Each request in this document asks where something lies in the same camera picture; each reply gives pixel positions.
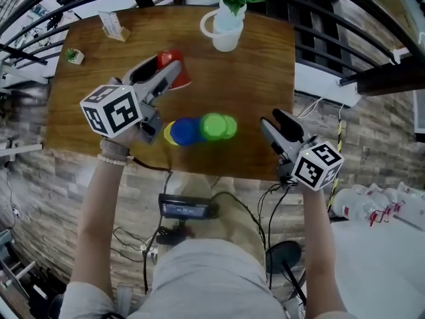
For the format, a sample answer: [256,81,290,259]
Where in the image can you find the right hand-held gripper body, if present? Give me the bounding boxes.
[277,135,346,192]

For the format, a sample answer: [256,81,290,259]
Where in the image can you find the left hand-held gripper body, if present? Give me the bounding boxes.
[79,84,164,145]

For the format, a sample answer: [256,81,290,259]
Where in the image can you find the red paper cup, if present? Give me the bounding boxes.
[156,49,194,90]

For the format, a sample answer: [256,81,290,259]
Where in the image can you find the green paper cup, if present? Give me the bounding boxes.
[224,114,239,140]
[199,112,230,143]

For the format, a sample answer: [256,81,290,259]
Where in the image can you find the yellow paper cup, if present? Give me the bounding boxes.
[163,120,179,146]

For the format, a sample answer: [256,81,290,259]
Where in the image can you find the person's right forearm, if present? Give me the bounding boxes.
[299,185,347,316]

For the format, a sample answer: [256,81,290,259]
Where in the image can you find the person's left forearm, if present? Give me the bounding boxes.
[67,159,129,292]

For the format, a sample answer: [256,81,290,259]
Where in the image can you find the person's left hand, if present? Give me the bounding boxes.
[105,127,143,150]

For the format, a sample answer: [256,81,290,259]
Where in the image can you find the yellow black striped tape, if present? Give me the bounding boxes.
[326,116,343,213]

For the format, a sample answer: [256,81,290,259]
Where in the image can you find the grey wristband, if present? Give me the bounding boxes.
[99,138,131,158]

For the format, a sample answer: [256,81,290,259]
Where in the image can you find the wooden card holder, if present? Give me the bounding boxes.
[97,10,131,43]

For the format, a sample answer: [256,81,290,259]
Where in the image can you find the white base panel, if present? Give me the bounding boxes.
[294,60,362,110]

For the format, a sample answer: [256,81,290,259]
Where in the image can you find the pack of water bottles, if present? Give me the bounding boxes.
[331,183,400,226]

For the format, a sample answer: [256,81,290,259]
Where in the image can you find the small potted plant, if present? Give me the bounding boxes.
[64,47,85,66]

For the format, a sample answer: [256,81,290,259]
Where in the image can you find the white pitcher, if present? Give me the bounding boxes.
[199,6,246,53]

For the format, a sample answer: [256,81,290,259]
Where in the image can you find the person's beige trousers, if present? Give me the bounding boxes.
[175,177,267,266]

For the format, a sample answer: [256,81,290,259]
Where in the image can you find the pale blue plant vase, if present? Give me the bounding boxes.
[213,0,247,35]

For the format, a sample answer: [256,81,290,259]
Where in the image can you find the pile of white packets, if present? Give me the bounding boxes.
[361,181,425,228]

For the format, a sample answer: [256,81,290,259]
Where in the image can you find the black round stand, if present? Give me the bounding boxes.
[264,239,309,308]

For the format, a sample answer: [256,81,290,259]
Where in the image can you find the small black monitor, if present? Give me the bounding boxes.
[157,193,220,220]

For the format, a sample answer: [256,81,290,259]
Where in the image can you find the white table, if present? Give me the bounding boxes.
[327,210,425,319]

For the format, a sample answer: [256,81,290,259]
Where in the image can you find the white power strip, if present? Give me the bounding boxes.
[141,247,159,263]

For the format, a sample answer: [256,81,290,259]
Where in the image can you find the person's light shirt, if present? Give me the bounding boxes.
[58,239,287,319]

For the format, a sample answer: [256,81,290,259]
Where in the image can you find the white bead bracelet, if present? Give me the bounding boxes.
[96,153,129,167]

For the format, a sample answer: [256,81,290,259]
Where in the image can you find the dark wooden post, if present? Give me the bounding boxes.
[356,66,425,96]

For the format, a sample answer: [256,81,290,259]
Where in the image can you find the white rail bracket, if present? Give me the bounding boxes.
[391,48,408,66]

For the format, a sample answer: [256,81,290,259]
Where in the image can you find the black monitor mount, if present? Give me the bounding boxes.
[155,218,194,246]

